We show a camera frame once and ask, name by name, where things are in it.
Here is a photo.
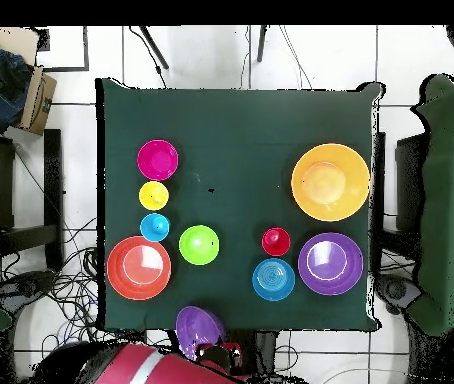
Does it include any black wheeled base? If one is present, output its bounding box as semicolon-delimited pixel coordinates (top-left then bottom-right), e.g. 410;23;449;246
0;269;58;317
374;271;422;317

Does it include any blue clothing pile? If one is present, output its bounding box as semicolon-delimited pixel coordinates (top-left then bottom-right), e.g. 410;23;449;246
0;39;34;133

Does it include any blue cup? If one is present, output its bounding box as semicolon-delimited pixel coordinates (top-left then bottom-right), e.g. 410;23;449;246
139;212;171;243

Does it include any black metal frame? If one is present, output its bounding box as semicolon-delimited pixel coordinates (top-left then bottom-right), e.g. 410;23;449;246
370;131;430;261
0;128;64;273

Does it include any green bowl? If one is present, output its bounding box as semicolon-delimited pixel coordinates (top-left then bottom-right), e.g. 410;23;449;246
178;224;221;266

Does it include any blue bowl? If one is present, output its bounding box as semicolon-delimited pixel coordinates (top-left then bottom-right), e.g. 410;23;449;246
251;257;297;302

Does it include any cardboard box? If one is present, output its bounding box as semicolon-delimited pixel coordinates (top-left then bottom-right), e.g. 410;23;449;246
14;65;58;136

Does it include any orange-red bowl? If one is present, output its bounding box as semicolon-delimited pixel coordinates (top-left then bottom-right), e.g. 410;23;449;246
106;235;173;302

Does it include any red cup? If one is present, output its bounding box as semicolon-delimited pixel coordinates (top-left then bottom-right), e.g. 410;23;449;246
261;226;292;258

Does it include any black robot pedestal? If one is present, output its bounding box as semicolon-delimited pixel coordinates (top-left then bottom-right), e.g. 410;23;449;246
246;330;282;381

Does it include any purple bowl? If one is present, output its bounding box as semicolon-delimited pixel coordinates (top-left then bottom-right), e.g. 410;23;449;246
175;305;227;361
297;232;365;297

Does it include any yellow cup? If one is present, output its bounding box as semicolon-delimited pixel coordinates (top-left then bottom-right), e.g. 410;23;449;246
138;180;170;212

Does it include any black cable tangle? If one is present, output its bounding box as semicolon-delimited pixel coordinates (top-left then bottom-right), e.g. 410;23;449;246
0;215;180;361

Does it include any white board black frame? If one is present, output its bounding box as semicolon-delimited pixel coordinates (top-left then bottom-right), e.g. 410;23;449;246
34;25;90;73

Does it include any dark green tablecloth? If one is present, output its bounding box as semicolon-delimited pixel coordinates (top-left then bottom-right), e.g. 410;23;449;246
95;77;386;333

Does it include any black stand leg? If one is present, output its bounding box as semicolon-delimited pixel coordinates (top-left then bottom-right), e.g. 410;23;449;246
256;25;270;63
138;25;170;71

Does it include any large yellow bowl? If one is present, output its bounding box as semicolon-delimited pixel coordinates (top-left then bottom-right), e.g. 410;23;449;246
290;142;371;222

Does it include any beige cardboard sheet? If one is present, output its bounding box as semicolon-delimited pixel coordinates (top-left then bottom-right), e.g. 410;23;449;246
0;26;40;65

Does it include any pink bowl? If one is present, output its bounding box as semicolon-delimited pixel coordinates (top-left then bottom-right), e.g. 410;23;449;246
136;138;180;182

